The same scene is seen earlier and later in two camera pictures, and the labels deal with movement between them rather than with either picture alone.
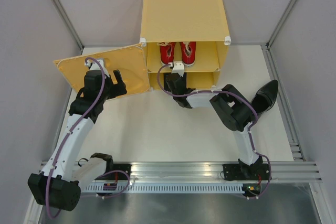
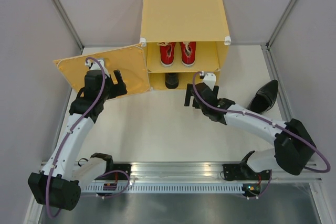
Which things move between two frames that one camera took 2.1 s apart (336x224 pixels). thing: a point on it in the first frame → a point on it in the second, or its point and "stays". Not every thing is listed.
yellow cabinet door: (129, 61) stays
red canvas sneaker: (188, 53) stays
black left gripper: (118, 89) stays
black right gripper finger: (185, 80) → (216, 91)
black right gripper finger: (167, 86) → (188, 94)
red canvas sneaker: (167, 52) stays
